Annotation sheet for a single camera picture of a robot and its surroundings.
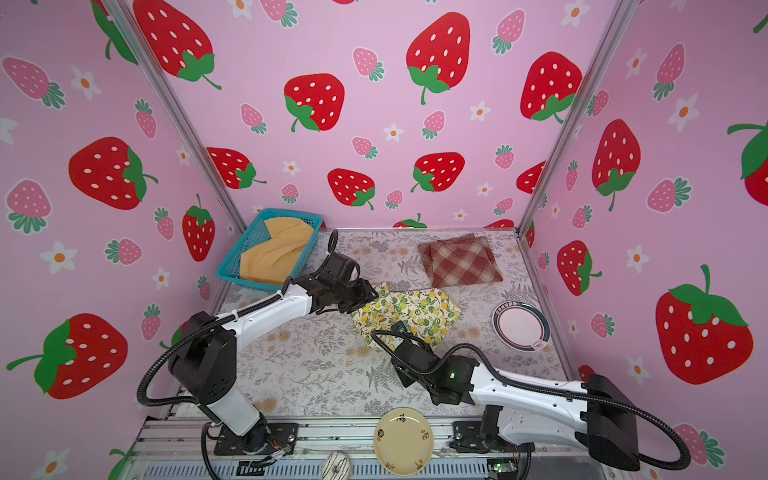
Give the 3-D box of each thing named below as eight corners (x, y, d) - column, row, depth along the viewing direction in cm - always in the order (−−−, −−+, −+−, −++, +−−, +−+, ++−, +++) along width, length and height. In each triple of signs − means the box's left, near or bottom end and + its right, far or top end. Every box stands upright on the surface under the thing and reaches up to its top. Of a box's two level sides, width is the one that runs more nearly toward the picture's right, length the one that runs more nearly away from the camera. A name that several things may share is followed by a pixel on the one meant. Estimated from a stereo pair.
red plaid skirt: (434, 292, 105) (435, 286, 102) (418, 249, 118) (419, 242, 115) (503, 280, 108) (506, 273, 105) (480, 239, 122) (482, 231, 119)
